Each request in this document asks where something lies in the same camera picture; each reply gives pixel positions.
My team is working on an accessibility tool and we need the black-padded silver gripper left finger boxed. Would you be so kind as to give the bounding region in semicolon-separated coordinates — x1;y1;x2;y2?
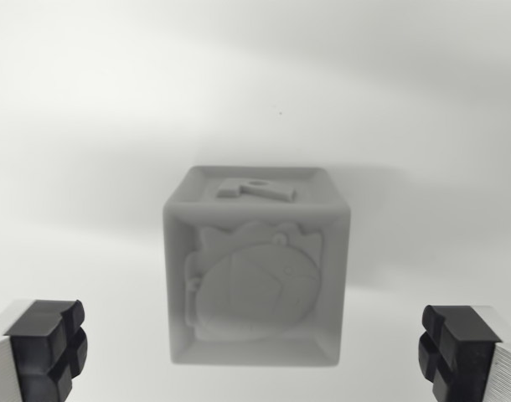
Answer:
0;298;89;402

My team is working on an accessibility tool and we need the black-padded silver gripper right finger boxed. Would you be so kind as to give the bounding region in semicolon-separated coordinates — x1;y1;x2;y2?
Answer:
417;304;511;402

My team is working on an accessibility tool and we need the grey embossed toy cube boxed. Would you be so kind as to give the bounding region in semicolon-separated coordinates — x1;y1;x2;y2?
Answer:
163;164;353;367

